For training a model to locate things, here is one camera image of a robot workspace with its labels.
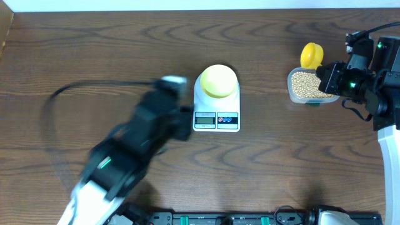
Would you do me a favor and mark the yellow measuring scoop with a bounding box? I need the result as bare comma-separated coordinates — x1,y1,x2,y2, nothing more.
300,42,324,69

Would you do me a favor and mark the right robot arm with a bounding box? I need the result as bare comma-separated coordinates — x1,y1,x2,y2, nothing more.
316,31,399,224

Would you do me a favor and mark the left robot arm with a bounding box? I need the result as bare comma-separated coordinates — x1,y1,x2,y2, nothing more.
59,81,193,224

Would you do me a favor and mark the white digital kitchen scale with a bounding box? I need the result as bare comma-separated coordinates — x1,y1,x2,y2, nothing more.
192,72,241,133

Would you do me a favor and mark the pale yellow bowl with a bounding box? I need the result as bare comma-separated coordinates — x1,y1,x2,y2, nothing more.
200,64,238,99

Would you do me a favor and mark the clear plastic soybean container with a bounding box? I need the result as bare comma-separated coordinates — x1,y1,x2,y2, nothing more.
287,67,339,104

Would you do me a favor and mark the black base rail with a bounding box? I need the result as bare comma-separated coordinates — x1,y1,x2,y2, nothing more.
109,202,383,225

